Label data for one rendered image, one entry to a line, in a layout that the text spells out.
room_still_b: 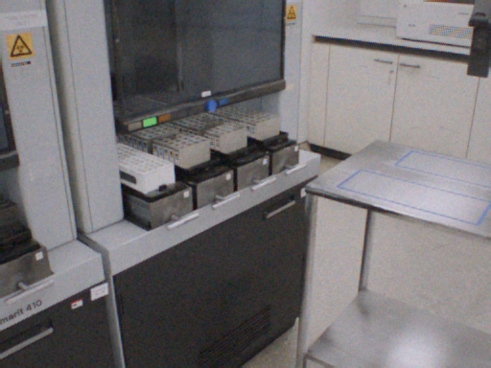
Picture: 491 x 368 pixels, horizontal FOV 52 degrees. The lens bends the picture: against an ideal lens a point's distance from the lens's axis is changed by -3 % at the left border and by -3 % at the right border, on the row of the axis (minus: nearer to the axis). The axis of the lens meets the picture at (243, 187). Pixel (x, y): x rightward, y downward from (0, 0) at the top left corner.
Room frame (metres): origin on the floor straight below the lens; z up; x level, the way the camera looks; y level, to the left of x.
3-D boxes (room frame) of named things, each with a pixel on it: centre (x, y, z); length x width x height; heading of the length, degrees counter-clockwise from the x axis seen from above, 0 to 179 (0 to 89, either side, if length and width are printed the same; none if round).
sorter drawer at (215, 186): (1.47, 0.31, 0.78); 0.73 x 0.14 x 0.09; 48
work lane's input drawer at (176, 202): (1.35, 0.41, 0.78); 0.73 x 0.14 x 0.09; 48
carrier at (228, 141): (1.42, 0.04, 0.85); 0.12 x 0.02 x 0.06; 137
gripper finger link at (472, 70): (0.72, -0.33, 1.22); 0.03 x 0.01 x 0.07; 48
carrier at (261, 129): (1.54, -0.07, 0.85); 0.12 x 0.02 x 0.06; 137
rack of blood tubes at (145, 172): (1.26, 0.31, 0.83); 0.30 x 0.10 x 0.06; 48
